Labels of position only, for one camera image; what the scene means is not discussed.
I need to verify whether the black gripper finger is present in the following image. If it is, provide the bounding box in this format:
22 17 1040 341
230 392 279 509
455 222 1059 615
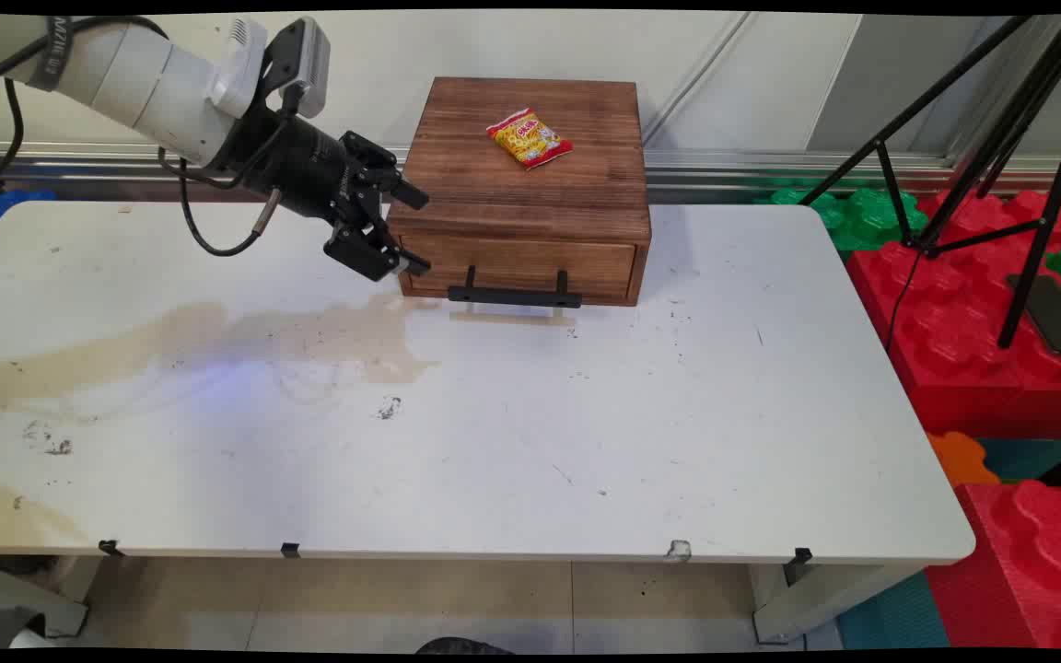
342 132 431 211
322 204 433 283

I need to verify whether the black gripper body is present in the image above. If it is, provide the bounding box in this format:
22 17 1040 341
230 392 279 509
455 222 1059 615
225 99 367 223

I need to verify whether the wooden drawer with black handle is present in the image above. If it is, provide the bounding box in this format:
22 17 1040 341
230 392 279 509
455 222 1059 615
398 234 638 309

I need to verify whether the yellow red snack packet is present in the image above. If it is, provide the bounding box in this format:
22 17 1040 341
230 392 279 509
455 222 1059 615
485 108 574 171

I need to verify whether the brown wooden drawer cabinet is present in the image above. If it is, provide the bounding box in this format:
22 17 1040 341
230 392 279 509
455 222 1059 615
386 76 652 308

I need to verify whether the blue foam block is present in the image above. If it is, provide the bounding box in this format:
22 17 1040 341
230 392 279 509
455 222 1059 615
0 189 58 250

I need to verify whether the dark round object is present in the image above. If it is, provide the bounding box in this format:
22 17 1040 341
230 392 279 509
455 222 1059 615
414 637 515 656

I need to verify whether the large green foam block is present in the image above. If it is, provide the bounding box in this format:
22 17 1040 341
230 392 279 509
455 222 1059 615
752 187 929 252

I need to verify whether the white table leg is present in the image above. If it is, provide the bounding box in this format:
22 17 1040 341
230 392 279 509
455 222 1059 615
750 563 920 645
0 556 103 639

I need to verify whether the large red foam block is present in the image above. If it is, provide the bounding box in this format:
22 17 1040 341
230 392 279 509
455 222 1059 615
845 188 1061 439

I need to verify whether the orange foam block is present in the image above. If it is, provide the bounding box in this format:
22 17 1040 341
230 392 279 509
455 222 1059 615
927 431 1002 488

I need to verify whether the teal foam floor mat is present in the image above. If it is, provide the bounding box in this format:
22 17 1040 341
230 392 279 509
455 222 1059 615
836 571 951 651

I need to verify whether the black tripod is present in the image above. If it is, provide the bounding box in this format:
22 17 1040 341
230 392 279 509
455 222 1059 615
798 14 1061 350

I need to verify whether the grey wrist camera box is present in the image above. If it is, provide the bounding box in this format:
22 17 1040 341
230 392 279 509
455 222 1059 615
259 17 332 120

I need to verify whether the black gripper cable metal plug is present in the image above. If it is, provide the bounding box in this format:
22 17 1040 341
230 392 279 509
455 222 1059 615
157 110 285 258

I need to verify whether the black cable strapped along arm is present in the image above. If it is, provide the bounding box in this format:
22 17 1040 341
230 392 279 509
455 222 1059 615
0 17 172 215

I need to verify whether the aluminium wall rail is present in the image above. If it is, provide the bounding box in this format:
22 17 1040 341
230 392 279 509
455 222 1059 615
0 141 1061 205

